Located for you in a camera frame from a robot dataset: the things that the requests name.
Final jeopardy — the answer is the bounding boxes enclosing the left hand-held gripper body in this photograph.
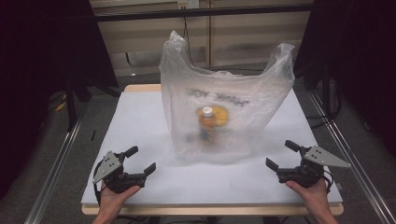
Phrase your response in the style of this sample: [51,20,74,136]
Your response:
[92,150,147,194]

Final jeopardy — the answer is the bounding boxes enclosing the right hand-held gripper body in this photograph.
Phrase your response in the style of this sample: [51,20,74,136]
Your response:
[276,145,352,189]

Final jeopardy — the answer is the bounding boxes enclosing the translucent white plastic bag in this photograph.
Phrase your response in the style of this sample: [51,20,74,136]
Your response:
[159,29,296,165]

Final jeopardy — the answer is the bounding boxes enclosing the orange drink bottle white cap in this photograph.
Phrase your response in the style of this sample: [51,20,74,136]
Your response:
[195,105,231,142]

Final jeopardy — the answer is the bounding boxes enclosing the person's left hand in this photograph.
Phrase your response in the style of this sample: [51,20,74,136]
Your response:
[98,183,142,217]

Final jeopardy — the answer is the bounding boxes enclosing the person's right hand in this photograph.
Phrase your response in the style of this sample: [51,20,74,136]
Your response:
[285,178,332,217]

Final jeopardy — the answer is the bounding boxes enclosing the white table mat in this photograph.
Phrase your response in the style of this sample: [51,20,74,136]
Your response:
[81,89,344,206]

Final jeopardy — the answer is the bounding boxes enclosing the black metal stand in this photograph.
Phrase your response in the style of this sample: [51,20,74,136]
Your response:
[64,74,92,133]
[303,69,332,113]

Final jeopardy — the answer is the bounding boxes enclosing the wooden table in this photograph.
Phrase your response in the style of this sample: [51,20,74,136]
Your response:
[81,83,346,217]

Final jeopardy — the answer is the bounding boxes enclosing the black curtain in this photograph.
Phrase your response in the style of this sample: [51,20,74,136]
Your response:
[0,0,120,200]
[293,0,396,158]

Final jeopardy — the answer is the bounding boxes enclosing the black horizontal bar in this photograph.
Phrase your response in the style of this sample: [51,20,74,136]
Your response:
[92,3,314,22]

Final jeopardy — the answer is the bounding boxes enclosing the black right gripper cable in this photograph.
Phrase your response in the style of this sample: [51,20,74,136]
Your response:
[322,170,335,194]

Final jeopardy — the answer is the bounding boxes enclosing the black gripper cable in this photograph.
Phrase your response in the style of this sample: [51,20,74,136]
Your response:
[322,170,335,194]
[93,160,108,204]

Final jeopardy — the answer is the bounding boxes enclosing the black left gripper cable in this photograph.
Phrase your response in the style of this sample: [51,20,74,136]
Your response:
[93,160,108,204]

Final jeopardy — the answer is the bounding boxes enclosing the metal floor rail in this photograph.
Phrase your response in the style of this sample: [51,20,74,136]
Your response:
[23,116,83,224]
[307,90,396,224]

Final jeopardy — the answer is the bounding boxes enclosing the black floor cables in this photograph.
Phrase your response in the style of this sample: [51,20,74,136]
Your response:
[306,80,344,130]

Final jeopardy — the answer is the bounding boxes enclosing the yellow floor cable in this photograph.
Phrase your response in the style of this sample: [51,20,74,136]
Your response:
[55,92,68,112]

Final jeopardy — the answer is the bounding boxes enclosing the black hanging cable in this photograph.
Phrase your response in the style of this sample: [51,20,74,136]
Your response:
[182,16,198,68]

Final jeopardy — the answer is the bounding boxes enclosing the white wall outlet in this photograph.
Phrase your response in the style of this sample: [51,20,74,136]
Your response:
[177,0,200,9]

